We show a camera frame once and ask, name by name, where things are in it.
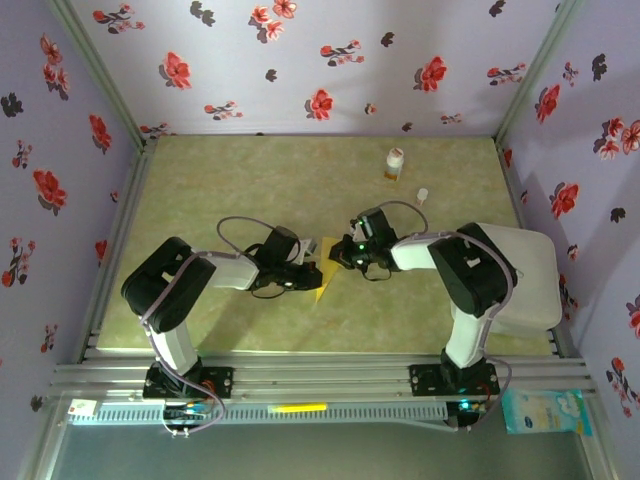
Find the long aluminium mounting rail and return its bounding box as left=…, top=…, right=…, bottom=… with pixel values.
left=49, top=352, right=599, bottom=401

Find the small white sticker label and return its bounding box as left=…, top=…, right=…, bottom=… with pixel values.
left=68, top=398, right=99, bottom=419

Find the thin black gripper wire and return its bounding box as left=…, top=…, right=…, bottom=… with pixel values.
left=249, top=279, right=289, bottom=300
left=362, top=262, right=394, bottom=282

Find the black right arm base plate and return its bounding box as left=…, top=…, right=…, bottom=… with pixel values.
left=408, top=363, right=501, bottom=399

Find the aluminium lower frame bar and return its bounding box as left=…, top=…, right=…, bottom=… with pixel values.
left=19, top=394, right=76, bottom=480
left=579, top=397, right=621, bottom=480

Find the grey left arm cable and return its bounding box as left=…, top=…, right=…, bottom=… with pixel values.
left=139, top=215, right=276, bottom=439

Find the thin black left gripper wire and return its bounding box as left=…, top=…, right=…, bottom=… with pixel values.
left=249, top=279, right=289, bottom=300

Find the small wired circuit board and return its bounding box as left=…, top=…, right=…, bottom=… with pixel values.
left=162, top=401, right=216, bottom=421
left=447, top=398, right=489, bottom=416

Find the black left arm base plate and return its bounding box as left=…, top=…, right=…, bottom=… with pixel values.
left=143, top=366, right=235, bottom=400

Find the grey slotted cable duct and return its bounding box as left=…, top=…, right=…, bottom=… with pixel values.
left=72, top=402, right=449, bottom=426

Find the large white pill bottle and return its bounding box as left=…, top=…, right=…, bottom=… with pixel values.
left=383, top=147, right=404, bottom=183

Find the thin black right gripper wire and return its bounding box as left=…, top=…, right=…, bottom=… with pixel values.
left=362, top=262, right=394, bottom=282

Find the yellow paper sheet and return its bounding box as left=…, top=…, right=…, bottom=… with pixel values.
left=313, top=236, right=351, bottom=304

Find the aluminium table side rail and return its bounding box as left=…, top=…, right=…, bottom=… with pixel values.
left=494, top=138, right=584, bottom=360
left=74, top=142, right=156, bottom=364

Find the aluminium corner post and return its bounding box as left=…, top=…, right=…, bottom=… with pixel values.
left=493, top=0, right=586, bottom=146
left=47, top=0, right=154, bottom=151

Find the grey right arm cable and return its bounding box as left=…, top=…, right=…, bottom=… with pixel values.
left=374, top=199, right=519, bottom=434

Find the blue wet wipes pack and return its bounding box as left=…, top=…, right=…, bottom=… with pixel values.
left=501, top=388, right=594, bottom=436

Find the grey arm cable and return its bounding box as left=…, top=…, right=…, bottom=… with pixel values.
left=139, top=215, right=276, bottom=439
left=374, top=199, right=519, bottom=434

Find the yellow label strip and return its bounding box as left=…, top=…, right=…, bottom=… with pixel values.
left=268, top=402, right=329, bottom=414

